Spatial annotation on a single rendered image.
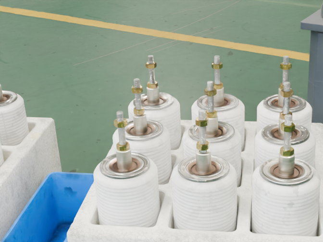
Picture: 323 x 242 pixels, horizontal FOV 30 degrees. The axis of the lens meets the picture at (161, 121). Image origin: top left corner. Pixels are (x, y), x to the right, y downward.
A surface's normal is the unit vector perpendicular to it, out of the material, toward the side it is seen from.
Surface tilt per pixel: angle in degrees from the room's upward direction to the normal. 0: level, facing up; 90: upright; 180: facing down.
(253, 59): 0
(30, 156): 90
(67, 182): 88
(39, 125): 0
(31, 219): 88
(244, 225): 0
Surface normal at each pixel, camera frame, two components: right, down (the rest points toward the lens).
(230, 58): -0.06, -0.90
